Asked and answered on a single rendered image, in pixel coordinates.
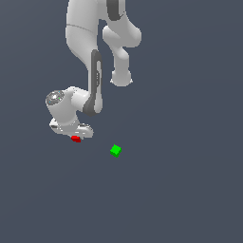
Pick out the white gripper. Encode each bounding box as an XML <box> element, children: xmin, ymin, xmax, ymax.
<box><xmin>48</xmin><ymin>117</ymin><xmax>95</xmax><ymax>140</ymax></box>

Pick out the green cube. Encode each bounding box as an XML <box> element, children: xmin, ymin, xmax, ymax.
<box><xmin>109</xmin><ymin>143</ymin><xmax>122</xmax><ymax>159</ymax></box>

